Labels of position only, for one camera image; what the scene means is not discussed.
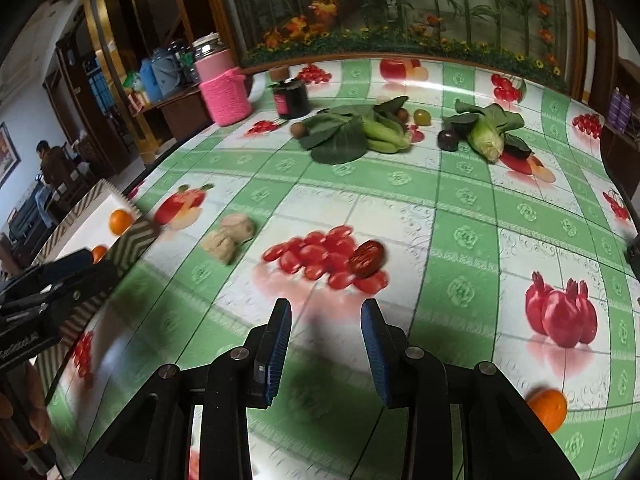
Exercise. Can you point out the green bok choy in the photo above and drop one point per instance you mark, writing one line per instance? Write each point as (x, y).
(340, 135)

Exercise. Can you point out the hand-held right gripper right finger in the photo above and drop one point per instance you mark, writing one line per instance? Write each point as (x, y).
(372, 355)

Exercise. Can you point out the flower and bamboo mural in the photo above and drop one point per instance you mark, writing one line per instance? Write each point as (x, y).
(400, 5)

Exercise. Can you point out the beige shredded fibre block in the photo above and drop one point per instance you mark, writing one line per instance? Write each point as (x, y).
(220, 247)
(240, 227)

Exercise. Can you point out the pale green leafy cabbage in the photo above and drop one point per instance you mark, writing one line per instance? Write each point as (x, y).
(487, 135)

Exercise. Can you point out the dark jar with cork lid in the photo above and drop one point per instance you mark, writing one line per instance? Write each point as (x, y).
(292, 100)

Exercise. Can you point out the green olive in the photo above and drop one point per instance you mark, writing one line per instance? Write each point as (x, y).
(422, 116)

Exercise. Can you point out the large orange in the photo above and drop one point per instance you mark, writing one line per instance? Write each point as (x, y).
(121, 221)
(99, 254)

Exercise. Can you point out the framed wall picture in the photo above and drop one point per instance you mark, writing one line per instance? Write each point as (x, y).
(7, 150)

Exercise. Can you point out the dark purple plum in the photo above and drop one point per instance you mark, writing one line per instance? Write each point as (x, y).
(448, 140)

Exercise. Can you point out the small dark eggplant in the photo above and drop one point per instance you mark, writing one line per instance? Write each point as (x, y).
(517, 148)

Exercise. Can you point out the person's left hand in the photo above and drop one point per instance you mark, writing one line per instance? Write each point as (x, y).
(30, 410)

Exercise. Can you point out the wooden cabinet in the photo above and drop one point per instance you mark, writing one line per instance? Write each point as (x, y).
(185, 110)

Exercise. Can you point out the small orange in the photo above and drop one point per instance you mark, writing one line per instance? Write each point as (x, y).
(547, 407)

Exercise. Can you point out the small brown round fruit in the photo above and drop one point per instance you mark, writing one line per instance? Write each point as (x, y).
(299, 129)
(401, 114)

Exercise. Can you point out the pink bottle with knitted sleeve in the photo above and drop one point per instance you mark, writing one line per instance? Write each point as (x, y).
(225, 95)

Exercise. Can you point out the green packet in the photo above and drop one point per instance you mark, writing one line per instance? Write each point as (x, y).
(131, 84)

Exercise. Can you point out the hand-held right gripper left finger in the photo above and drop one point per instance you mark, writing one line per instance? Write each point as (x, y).
(277, 355)

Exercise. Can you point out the red date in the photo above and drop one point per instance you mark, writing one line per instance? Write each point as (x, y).
(367, 258)

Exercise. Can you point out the striped cardboard box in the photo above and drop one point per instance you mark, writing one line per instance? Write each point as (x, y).
(95, 210)

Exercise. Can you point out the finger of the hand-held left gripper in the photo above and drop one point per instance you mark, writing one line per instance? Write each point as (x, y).
(60, 265)
(75, 292)

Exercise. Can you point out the fruit print tablecloth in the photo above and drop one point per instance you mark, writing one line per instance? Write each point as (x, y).
(450, 200)

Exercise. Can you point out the purple bottle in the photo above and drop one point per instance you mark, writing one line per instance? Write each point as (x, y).
(616, 106)
(628, 108)

